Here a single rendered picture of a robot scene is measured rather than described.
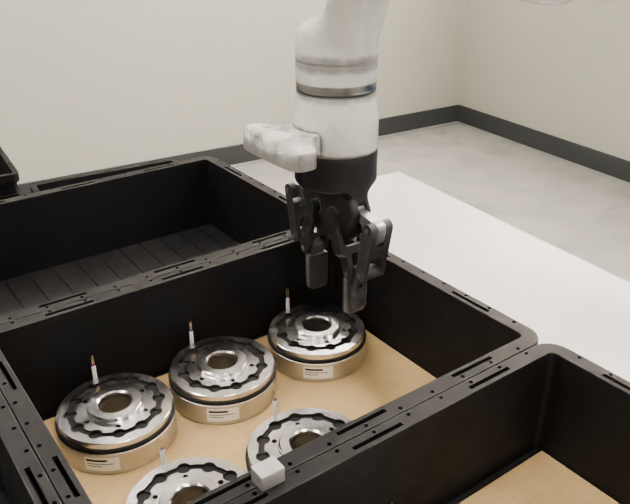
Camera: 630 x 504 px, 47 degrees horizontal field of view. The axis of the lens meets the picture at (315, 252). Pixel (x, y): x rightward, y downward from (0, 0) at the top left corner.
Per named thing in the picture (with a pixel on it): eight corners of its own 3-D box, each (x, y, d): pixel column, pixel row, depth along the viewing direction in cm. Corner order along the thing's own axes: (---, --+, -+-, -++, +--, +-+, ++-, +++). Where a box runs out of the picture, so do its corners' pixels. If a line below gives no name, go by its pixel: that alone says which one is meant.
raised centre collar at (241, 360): (228, 345, 73) (228, 339, 73) (257, 366, 70) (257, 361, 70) (186, 363, 70) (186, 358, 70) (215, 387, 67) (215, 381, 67)
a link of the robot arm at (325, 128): (237, 148, 64) (233, 78, 61) (338, 127, 70) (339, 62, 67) (294, 177, 57) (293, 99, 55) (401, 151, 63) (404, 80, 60)
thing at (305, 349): (326, 298, 82) (326, 294, 82) (384, 338, 75) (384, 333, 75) (250, 327, 77) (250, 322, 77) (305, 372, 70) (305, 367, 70)
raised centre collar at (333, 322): (321, 311, 79) (321, 306, 79) (349, 331, 75) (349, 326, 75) (284, 326, 76) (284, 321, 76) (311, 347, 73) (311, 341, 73)
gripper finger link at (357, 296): (347, 258, 66) (346, 306, 69) (367, 271, 64) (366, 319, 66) (359, 254, 67) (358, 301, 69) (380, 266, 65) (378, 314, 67)
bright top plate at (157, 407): (147, 365, 71) (146, 360, 71) (191, 421, 63) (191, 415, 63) (43, 401, 66) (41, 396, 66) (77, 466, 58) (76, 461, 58)
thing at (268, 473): (273, 468, 48) (273, 454, 47) (285, 481, 47) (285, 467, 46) (250, 480, 47) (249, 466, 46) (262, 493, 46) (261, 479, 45)
